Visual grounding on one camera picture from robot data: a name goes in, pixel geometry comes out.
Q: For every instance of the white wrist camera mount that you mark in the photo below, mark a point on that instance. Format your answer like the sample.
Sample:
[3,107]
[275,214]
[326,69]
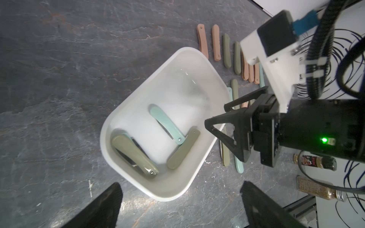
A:
[272,45]

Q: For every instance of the pink folding fruit knife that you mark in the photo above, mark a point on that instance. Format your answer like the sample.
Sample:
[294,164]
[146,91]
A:
[245,68]

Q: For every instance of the spice jar black cap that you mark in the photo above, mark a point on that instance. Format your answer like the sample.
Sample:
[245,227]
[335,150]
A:
[328,163]

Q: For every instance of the olive folding knife top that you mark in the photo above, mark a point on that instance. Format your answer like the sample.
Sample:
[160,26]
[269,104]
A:
[234,87]

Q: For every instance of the long teal knife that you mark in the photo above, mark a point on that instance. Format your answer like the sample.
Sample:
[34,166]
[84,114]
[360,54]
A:
[239,165]

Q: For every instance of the teal folding fruit knife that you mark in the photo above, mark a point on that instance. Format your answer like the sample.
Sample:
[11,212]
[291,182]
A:
[261,77]

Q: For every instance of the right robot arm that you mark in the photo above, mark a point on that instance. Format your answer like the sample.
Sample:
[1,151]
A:
[320,126]

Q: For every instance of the white plastic storage box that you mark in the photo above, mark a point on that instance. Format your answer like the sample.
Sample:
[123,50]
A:
[189,90]

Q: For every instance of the glass spice jar silver cap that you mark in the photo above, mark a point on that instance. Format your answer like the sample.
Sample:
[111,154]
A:
[310,187]

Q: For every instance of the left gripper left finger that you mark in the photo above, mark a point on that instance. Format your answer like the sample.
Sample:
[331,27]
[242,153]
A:
[102,212]

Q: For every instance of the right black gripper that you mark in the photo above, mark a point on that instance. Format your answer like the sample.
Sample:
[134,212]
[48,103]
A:
[255,127]

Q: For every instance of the olive fruit knife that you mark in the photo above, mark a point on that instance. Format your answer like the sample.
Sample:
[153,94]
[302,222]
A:
[237,58]

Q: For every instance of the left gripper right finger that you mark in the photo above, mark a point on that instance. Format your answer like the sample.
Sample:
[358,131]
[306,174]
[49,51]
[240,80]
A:
[263,212]

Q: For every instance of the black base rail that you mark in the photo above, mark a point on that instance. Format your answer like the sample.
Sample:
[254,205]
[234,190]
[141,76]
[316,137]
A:
[302,207]

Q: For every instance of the teal knife third row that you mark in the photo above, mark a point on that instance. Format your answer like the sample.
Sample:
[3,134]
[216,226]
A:
[167,124]

